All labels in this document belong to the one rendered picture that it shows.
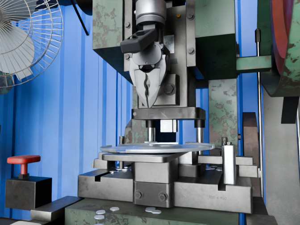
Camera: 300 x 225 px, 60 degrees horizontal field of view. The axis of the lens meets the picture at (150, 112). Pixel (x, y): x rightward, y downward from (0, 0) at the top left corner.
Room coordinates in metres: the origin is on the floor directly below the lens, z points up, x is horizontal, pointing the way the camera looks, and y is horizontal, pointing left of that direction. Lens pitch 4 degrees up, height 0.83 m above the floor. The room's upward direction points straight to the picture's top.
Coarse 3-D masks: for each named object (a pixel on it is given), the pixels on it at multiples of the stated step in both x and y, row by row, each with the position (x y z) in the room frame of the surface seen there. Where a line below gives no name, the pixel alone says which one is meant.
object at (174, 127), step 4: (164, 120) 0.77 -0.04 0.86; (168, 120) 0.77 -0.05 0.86; (172, 120) 0.77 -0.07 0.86; (176, 120) 0.78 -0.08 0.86; (164, 124) 0.77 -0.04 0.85; (168, 124) 0.77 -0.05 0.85; (172, 124) 0.77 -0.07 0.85; (176, 124) 0.77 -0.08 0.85; (164, 128) 0.77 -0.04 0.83; (168, 128) 0.77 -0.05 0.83; (172, 128) 0.77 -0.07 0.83; (176, 128) 0.77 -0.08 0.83
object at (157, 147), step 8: (120, 144) 0.77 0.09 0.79; (128, 144) 0.79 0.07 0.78; (136, 144) 0.80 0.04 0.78; (144, 144) 0.81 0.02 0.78; (152, 144) 0.72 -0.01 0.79; (160, 144) 0.71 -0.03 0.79; (168, 144) 0.70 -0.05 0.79; (176, 144) 0.69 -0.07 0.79; (184, 144) 0.79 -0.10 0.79; (192, 144) 0.77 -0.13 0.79; (200, 144) 0.74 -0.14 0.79; (208, 144) 0.70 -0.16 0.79; (112, 152) 0.57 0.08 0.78; (120, 152) 0.56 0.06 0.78; (128, 152) 0.54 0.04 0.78; (136, 152) 0.54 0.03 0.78; (144, 152) 0.53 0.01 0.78; (152, 152) 0.53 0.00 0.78; (160, 152) 0.53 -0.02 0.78; (168, 152) 0.53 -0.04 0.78; (176, 152) 0.54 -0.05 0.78
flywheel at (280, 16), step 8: (272, 0) 0.97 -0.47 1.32; (280, 0) 0.95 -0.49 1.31; (288, 0) 0.84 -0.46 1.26; (272, 8) 0.97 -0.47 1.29; (280, 8) 0.95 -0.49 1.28; (288, 8) 0.85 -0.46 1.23; (272, 16) 0.97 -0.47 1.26; (280, 16) 0.94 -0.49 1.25; (288, 16) 0.85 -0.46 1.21; (272, 24) 0.97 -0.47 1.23; (280, 24) 0.93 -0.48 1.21; (288, 24) 0.85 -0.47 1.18; (272, 32) 0.98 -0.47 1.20; (280, 32) 0.92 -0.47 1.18; (288, 32) 0.86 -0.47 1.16; (272, 40) 0.99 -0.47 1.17; (280, 40) 0.90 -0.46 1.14; (280, 48) 0.86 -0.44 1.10; (280, 56) 0.82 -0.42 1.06; (280, 64) 0.82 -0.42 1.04; (280, 72) 0.82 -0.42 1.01
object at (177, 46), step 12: (168, 12) 0.71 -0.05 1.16; (180, 12) 0.70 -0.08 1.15; (168, 24) 0.71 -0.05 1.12; (180, 24) 0.70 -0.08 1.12; (168, 36) 0.71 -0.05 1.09; (180, 36) 0.70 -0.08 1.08; (168, 48) 0.71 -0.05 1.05; (180, 48) 0.70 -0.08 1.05; (180, 60) 0.70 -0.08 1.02; (168, 72) 0.71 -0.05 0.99; (180, 72) 0.70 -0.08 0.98; (168, 84) 0.67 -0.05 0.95; (180, 84) 0.70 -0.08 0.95; (192, 84) 0.75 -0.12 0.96; (168, 96) 0.68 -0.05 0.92; (180, 96) 0.70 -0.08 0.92; (192, 96) 0.75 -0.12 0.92
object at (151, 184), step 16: (112, 160) 0.52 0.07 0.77; (128, 160) 0.51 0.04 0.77; (144, 160) 0.50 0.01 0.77; (160, 160) 0.49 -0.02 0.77; (176, 160) 0.66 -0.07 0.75; (144, 176) 0.63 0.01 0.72; (160, 176) 0.62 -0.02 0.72; (176, 176) 0.66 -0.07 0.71; (144, 192) 0.63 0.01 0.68; (160, 192) 0.61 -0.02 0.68
